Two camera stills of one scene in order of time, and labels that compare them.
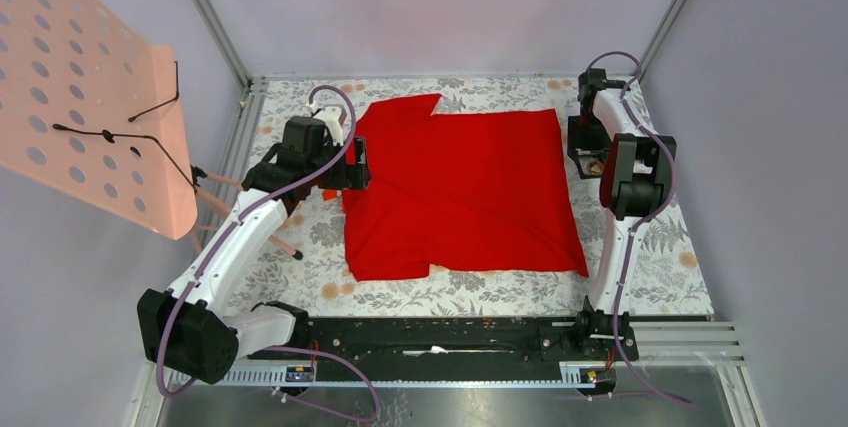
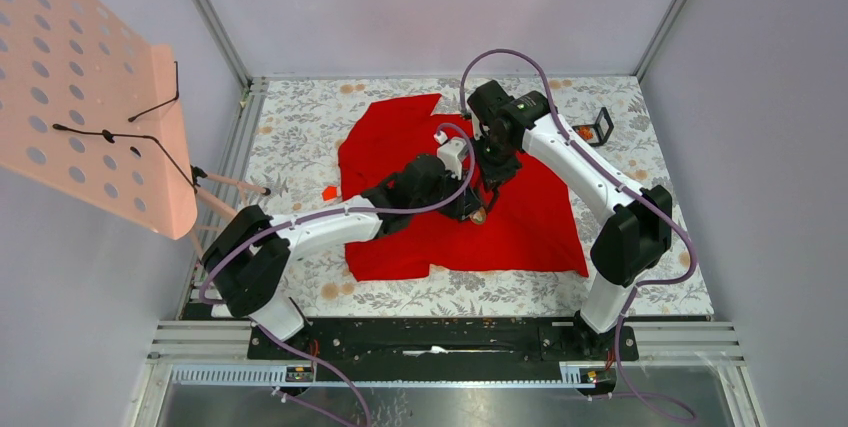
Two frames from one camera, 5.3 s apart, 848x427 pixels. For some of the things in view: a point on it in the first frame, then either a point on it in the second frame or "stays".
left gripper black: [352, 176] → [465, 204]
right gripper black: [576, 141] → [493, 176]
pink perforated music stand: [88, 106] stays
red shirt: [462, 190] stays
